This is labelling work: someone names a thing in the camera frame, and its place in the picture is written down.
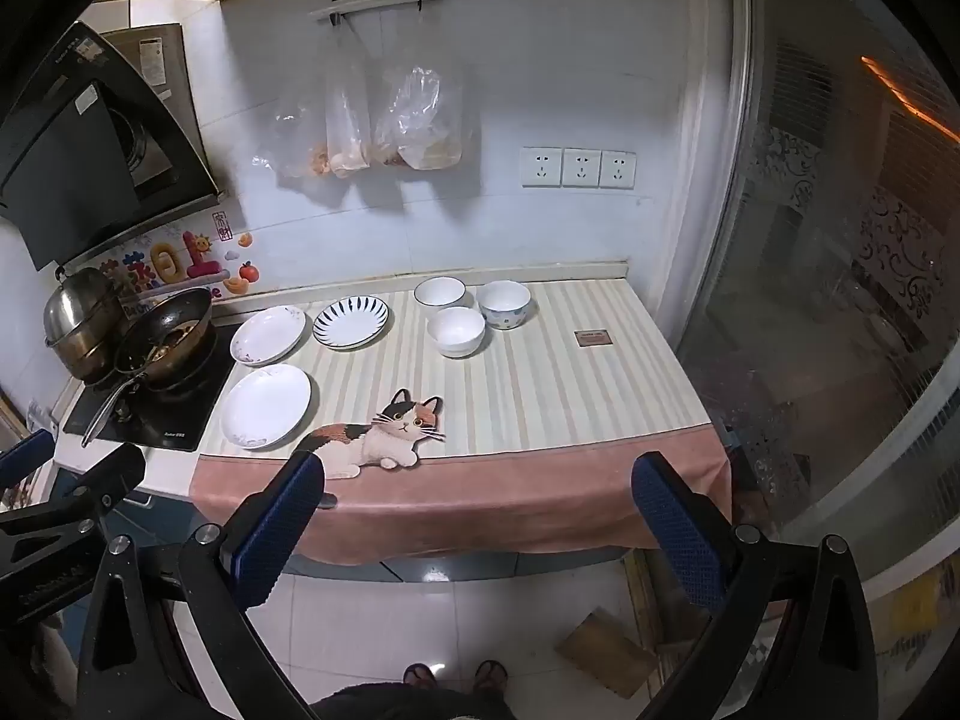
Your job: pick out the striped cat print tablecloth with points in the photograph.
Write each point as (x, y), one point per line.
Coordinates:
(540, 405)

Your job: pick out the person's left foot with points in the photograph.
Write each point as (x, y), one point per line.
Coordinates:
(418, 675)

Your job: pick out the black frying pan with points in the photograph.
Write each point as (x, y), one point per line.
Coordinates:
(161, 324)

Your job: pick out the brown cloth label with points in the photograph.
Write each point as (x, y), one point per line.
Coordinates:
(592, 338)

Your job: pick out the cardboard piece on floor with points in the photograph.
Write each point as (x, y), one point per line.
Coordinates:
(604, 652)

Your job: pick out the colourful wall stickers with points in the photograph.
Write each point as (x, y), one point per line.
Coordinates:
(161, 259)

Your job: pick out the white floral plate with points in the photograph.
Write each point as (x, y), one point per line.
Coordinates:
(268, 334)
(266, 405)

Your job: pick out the white wall socket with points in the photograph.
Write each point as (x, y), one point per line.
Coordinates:
(617, 169)
(581, 168)
(541, 167)

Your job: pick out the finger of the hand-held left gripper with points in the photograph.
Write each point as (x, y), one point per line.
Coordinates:
(26, 455)
(105, 476)

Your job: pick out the person's dark clothing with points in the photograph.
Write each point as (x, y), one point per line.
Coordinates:
(412, 705)

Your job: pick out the clear plastic bag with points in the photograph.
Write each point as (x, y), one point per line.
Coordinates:
(349, 127)
(420, 120)
(300, 157)

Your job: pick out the black induction cooktop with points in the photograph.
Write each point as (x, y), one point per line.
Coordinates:
(180, 420)

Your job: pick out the person's foot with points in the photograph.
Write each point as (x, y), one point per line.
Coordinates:
(490, 673)
(418, 675)

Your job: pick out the plain white bowl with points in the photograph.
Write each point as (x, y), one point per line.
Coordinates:
(456, 330)

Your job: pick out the white bowl blue pattern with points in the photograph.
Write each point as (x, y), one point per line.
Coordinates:
(504, 301)

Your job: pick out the white plate blue leaf pattern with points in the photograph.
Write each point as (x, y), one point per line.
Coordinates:
(351, 322)

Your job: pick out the stainless steel pot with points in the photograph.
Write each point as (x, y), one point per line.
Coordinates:
(75, 307)

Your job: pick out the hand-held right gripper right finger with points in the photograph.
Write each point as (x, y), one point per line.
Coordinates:
(677, 540)

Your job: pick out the black range hood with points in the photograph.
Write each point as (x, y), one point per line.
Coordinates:
(67, 157)

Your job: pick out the white bowl black rim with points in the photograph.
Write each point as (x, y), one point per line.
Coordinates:
(440, 292)

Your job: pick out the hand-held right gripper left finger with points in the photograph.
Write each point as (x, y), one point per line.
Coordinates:
(277, 532)

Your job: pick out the person's right foot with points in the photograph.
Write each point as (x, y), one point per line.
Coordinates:
(490, 673)

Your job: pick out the patterned glass sliding door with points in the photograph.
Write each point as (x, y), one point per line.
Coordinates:
(825, 277)

